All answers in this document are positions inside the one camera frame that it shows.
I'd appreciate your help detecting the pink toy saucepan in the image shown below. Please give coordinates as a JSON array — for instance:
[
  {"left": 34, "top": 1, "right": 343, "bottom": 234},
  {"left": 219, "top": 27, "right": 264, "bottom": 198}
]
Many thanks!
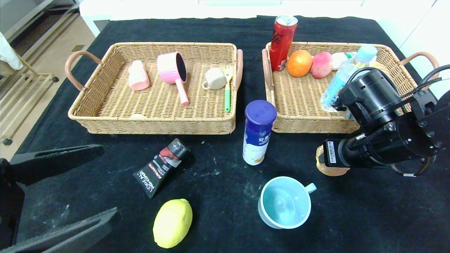
[{"left": 157, "top": 51, "right": 189, "bottom": 106}]

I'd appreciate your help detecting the small white toy food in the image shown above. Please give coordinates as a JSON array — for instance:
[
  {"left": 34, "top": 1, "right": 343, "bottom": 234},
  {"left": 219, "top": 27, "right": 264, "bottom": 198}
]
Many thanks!
[{"left": 332, "top": 52, "right": 356, "bottom": 71}]

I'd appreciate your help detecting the pink peach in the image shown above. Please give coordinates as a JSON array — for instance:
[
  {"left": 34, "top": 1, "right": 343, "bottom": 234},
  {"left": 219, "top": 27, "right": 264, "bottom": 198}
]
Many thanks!
[{"left": 310, "top": 52, "right": 334, "bottom": 79}]

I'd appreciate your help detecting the wooden rack with casters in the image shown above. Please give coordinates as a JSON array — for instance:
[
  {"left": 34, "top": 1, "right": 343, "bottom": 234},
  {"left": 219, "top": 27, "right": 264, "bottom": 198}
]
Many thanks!
[{"left": 0, "top": 53, "right": 58, "bottom": 146}]

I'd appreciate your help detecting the wicker basket holding food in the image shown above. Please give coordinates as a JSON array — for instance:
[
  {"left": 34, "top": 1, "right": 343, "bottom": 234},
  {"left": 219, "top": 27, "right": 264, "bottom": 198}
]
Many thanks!
[{"left": 262, "top": 41, "right": 440, "bottom": 135}]

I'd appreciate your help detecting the small pink bottle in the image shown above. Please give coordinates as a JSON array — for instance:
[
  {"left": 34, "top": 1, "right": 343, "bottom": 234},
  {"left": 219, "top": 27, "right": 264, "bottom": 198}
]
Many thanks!
[{"left": 127, "top": 60, "right": 150, "bottom": 91}]

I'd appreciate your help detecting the thin black cable loop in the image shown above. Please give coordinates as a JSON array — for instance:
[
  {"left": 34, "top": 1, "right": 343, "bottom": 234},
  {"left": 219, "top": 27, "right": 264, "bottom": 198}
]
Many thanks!
[{"left": 346, "top": 67, "right": 391, "bottom": 92}]

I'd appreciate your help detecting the small cream mug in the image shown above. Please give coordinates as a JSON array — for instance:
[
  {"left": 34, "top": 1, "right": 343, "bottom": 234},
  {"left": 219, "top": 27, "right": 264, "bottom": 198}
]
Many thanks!
[{"left": 202, "top": 67, "right": 227, "bottom": 90}]

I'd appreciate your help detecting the white hanging cloth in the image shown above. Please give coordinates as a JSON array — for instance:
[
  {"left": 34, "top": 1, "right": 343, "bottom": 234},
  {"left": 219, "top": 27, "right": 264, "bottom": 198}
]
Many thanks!
[{"left": 0, "top": 32, "right": 23, "bottom": 70}]

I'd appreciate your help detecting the teal plastic cup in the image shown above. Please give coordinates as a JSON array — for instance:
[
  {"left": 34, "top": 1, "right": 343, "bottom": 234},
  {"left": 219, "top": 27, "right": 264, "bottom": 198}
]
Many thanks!
[{"left": 258, "top": 176, "right": 317, "bottom": 229}]

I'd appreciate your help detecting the black face wash tube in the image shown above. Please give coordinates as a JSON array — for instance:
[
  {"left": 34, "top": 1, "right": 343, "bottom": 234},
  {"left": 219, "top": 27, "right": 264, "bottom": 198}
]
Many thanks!
[{"left": 133, "top": 138, "right": 192, "bottom": 199}]

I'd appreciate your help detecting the brown round bread bun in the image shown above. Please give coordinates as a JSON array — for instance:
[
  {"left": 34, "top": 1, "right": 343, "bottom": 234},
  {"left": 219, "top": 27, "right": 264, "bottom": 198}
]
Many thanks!
[{"left": 316, "top": 145, "right": 350, "bottom": 176}]

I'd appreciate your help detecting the grey shelf unit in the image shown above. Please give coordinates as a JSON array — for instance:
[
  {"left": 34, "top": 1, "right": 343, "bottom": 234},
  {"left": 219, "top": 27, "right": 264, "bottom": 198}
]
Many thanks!
[{"left": 0, "top": 0, "right": 81, "bottom": 44}]

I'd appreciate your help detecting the wicker basket holding kitchen toys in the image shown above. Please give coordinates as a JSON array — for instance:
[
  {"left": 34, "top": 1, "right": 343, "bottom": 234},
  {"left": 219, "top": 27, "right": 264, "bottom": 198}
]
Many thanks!
[{"left": 65, "top": 42, "right": 244, "bottom": 135}]

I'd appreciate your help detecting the white bottle with blue cap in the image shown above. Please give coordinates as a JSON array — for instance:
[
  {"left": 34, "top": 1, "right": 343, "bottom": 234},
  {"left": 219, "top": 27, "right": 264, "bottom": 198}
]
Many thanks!
[{"left": 243, "top": 99, "right": 277, "bottom": 166}]

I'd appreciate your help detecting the thick black camera cable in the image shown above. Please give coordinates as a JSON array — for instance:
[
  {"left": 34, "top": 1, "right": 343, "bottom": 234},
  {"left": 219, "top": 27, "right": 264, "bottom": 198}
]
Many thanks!
[{"left": 399, "top": 64, "right": 450, "bottom": 106}]

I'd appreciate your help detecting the orange fruit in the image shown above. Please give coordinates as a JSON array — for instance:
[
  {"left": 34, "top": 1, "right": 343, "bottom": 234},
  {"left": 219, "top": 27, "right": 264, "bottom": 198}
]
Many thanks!
[{"left": 287, "top": 49, "right": 313, "bottom": 77}]

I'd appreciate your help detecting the clear water bottle teal label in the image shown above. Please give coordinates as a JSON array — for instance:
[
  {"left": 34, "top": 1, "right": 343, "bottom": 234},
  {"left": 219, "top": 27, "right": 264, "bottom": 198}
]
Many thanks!
[{"left": 321, "top": 44, "right": 378, "bottom": 113}]

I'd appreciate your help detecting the white desk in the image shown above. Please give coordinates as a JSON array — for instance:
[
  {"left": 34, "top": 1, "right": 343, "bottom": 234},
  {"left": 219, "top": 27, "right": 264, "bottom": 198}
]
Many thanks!
[{"left": 79, "top": 0, "right": 436, "bottom": 37}]

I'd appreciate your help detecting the striped cream croissant bread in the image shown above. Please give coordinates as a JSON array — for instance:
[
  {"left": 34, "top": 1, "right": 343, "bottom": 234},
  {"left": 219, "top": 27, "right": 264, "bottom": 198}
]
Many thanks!
[{"left": 371, "top": 60, "right": 391, "bottom": 76}]

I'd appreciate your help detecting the yellow lemon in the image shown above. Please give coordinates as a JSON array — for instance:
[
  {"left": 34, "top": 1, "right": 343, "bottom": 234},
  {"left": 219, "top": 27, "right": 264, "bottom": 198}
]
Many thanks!
[{"left": 153, "top": 199, "right": 193, "bottom": 249}]

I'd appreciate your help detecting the red soda can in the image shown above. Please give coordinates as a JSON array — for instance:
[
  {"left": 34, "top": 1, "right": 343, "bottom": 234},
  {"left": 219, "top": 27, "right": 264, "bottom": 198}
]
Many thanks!
[{"left": 269, "top": 15, "right": 298, "bottom": 72}]

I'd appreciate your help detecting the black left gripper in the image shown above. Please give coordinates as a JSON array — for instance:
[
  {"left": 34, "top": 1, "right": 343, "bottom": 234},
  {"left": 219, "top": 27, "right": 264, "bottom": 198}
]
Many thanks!
[{"left": 0, "top": 144, "right": 123, "bottom": 253}]

